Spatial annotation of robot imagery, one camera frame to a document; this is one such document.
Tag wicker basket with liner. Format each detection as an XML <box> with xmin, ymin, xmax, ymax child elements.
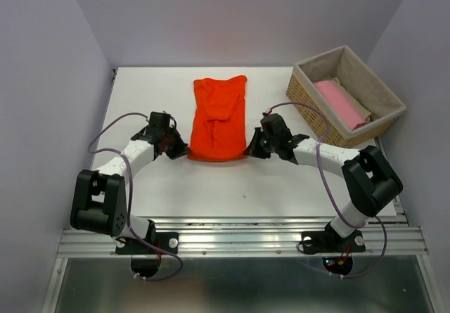
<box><xmin>286</xmin><ymin>46</ymin><xmax>406</xmax><ymax>148</ymax></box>

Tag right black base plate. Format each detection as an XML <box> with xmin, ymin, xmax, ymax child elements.
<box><xmin>297</xmin><ymin>230</ymin><xmax>366</xmax><ymax>255</ymax></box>

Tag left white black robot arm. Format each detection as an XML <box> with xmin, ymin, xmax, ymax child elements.
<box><xmin>70</xmin><ymin>112</ymin><xmax>189</xmax><ymax>253</ymax></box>

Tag beige rolled t shirt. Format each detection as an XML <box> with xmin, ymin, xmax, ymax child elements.
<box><xmin>332</xmin><ymin>77</ymin><xmax>372</xmax><ymax>123</ymax></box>

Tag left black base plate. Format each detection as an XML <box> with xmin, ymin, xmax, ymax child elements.
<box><xmin>110</xmin><ymin>231</ymin><xmax>179</xmax><ymax>256</ymax></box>

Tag aluminium mounting rail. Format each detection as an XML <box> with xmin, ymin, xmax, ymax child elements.
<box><xmin>57</xmin><ymin>216</ymin><xmax>428</xmax><ymax>258</ymax></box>

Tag pink rolled t shirt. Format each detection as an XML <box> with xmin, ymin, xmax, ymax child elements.
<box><xmin>314</xmin><ymin>80</ymin><xmax>366</xmax><ymax>131</ymax></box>

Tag orange t shirt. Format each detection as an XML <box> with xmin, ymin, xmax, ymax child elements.
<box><xmin>188</xmin><ymin>75</ymin><xmax>247</xmax><ymax>162</ymax></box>

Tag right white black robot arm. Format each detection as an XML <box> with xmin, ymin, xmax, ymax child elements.
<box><xmin>244</xmin><ymin>113</ymin><xmax>404</xmax><ymax>250</ymax></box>

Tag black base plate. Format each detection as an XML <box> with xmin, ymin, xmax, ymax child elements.
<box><xmin>110</xmin><ymin>231</ymin><xmax>179</xmax><ymax>256</ymax></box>
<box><xmin>297</xmin><ymin>230</ymin><xmax>366</xmax><ymax>255</ymax></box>

